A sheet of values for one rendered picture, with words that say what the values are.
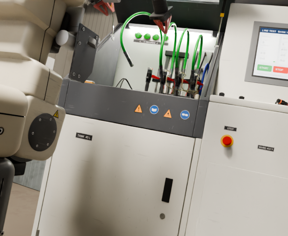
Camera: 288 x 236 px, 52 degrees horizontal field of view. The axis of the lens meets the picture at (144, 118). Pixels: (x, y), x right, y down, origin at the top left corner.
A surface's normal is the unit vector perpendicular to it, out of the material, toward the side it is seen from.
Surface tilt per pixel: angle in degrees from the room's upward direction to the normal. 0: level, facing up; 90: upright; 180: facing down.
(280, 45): 76
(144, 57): 90
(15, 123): 90
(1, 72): 82
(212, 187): 90
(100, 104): 90
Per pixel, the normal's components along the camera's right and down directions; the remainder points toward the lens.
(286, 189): -0.26, -0.08
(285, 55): -0.20, -0.32
